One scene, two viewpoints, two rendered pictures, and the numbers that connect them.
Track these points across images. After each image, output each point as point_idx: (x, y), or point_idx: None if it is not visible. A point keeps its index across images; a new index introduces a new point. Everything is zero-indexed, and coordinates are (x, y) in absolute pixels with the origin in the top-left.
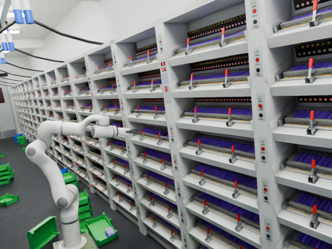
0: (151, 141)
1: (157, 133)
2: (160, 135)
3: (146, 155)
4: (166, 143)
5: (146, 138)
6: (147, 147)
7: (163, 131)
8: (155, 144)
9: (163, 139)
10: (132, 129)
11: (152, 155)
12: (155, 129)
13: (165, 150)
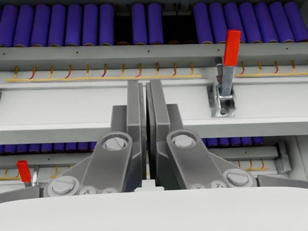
0: (107, 97)
1: (95, 34)
2: (157, 43)
3: (10, 164)
4: (267, 86)
5: (27, 89)
6: (77, 141)
7: (113, 11)
8: (189, 116)
9: (201, 65)
10: (199, 137)
11: (46, 146)
12: (19, 4)
13: (280, 131)
